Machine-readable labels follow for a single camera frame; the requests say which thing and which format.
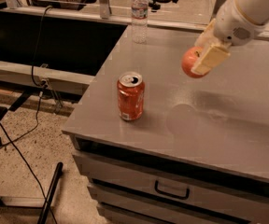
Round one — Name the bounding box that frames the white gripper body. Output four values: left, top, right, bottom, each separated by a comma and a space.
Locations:
213, 0, 265, 46

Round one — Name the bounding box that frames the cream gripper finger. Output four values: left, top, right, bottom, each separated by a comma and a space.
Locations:
191, 44, 230, 76
194, 19, 216, 47

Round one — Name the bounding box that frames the red apple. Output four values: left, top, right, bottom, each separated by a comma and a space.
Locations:
181, 47, 203, 78

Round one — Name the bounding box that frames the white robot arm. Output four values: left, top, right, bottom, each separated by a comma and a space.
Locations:
191, 0, 269, 75

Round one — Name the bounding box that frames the clear water bottle on table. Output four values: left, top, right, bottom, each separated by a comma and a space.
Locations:
131, 0, 149, 44

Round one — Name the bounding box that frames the orange soda can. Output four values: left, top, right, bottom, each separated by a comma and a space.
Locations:
117, 71, 145, 121

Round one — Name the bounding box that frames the grey drawer cabinet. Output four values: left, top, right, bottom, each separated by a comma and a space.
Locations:
70, 134, 269, 224

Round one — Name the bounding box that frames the black bar leaning on floor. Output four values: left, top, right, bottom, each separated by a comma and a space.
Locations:
37, 162, 63, 224

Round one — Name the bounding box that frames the metal bracket right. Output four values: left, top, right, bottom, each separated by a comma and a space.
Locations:
210, 0, 232, 21

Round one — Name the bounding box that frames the metal bracket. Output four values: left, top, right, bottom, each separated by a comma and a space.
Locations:
99, 0, 111, 19
210, 0, 232, 21

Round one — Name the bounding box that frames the metal bracket left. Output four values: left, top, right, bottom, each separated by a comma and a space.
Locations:
99, 0, 111, 19

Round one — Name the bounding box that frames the black drawer handle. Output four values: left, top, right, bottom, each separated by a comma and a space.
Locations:
154, 180, 191, 200

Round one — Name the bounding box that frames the black cable on floor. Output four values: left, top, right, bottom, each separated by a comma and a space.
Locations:
0, 5, 58, 224

